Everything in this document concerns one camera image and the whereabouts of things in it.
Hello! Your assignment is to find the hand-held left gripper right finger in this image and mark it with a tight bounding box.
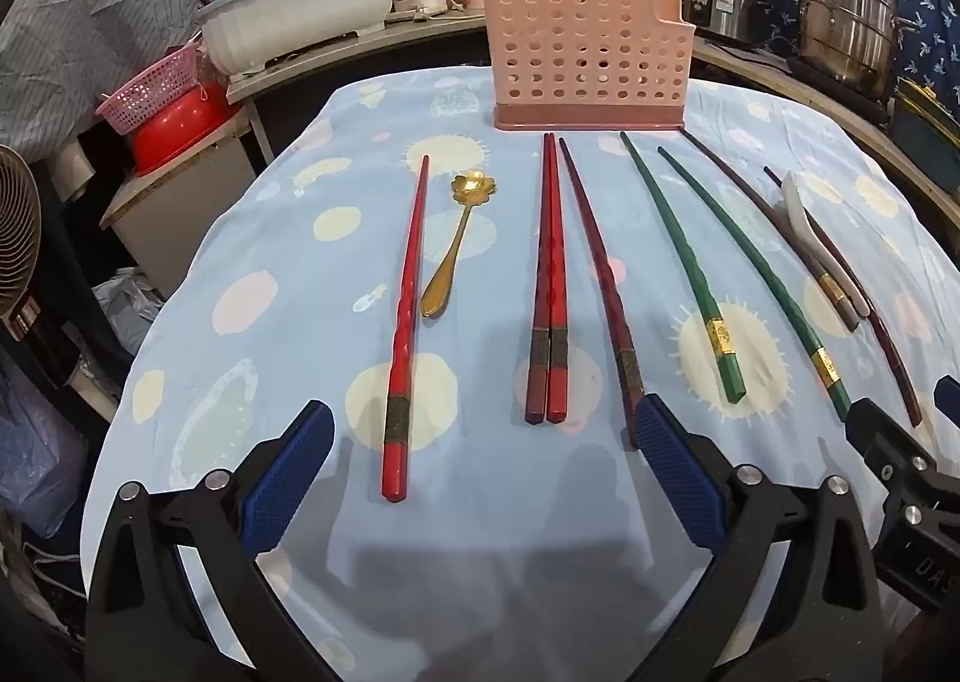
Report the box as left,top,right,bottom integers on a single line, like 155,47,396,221
634,393,890,682

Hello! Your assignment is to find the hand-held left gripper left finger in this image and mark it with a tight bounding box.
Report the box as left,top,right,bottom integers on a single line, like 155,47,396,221
84,399,338,682

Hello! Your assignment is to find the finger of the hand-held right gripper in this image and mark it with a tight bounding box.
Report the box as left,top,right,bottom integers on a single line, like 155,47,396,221
934,376,960,428
844,398,960,548

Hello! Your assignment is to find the dark brown chopstick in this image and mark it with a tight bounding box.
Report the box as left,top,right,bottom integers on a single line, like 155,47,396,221
763,166,923,428
681,128,863,334

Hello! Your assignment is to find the green chopstick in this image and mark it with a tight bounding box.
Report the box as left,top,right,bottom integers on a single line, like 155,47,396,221
657,145,854,424
619,131,749,405

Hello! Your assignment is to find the bright red chopstick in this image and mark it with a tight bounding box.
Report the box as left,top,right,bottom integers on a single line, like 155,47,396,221
380,154,431,503
545,133,569,426

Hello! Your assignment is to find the dark red chopstick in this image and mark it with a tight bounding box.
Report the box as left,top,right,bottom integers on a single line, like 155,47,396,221
558,136,650,450
525,133,554,426

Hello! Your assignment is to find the white ceramic spoon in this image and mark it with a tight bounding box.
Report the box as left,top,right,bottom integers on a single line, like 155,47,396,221
780,173,871,319

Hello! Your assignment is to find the gold flower spoon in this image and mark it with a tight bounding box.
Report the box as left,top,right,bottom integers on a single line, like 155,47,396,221
420,172,500,319

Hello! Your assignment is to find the pink perforated utensil holder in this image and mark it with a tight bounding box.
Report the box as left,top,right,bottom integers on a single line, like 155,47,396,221
478,0,689,131

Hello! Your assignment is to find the blue dotted tablecloth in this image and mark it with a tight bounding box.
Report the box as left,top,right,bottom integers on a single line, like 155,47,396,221
79,62,960,682

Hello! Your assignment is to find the grey plastic bag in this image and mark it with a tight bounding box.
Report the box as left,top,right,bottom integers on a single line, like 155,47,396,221
90,268,166,357

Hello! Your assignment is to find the blue plastic bag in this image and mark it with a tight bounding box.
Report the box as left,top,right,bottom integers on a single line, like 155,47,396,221
0,352,91,540

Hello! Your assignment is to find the dark teal container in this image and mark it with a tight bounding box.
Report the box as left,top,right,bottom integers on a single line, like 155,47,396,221
889,76,960,152

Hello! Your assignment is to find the white low cabinet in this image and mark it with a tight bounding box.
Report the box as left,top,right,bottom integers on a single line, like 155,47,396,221
100,119,260,293

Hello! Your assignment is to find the black induction cooker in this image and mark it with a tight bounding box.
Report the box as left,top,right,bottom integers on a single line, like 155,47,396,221
780,55,897,120

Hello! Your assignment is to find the red plastic basin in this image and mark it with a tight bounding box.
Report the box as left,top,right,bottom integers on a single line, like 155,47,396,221
129,82,233,177

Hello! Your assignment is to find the beige electric fan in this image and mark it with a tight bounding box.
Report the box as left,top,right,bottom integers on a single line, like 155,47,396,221
0,143,44,342

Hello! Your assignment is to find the steel steamer pot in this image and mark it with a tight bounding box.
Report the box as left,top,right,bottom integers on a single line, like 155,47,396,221
793,0,920,99

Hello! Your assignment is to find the pink plastic basket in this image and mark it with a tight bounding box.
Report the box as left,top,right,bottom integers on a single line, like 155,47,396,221
95,44,203,134

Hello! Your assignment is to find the grey striped curtain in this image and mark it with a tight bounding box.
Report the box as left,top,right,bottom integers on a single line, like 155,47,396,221
0,0,230,158

